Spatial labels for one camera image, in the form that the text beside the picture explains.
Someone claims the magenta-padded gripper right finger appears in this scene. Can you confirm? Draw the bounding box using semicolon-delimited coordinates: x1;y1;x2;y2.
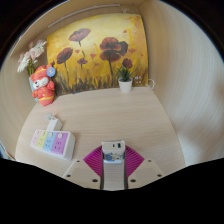
124;145;164;190

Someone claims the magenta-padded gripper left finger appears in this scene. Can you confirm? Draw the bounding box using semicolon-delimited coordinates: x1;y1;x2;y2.
62;145;104;190

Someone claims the white printed charger block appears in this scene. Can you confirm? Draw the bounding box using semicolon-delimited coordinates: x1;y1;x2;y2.
101;140;127;164

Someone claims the white pastel-socket power strip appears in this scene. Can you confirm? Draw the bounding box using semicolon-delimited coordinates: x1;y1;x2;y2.
30;118;77;162

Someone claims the white power plug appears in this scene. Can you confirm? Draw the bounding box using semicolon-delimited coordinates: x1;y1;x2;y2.
44;113;57;123

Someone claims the small plant in white pot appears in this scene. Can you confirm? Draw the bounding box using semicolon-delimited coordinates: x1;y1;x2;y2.
116;65;136;94

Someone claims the red plush mouse toy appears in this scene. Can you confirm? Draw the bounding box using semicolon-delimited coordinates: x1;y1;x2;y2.
29;64;57;108

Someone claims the light teal vase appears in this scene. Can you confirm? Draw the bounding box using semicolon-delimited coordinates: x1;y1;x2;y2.
28;75;35;94

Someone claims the yellow poppy flower painting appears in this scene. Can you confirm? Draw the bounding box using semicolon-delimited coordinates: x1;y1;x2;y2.
46;13;150;96

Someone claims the pink and white flower bouquet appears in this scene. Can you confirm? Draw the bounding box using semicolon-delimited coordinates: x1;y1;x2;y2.
17;39;48;76

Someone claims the white light bar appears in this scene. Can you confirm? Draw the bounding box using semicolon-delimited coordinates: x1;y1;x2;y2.
47;3;123;28

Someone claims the white cable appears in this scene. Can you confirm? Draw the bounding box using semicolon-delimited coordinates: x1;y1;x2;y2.
146;78;157;91
120;4;131;14

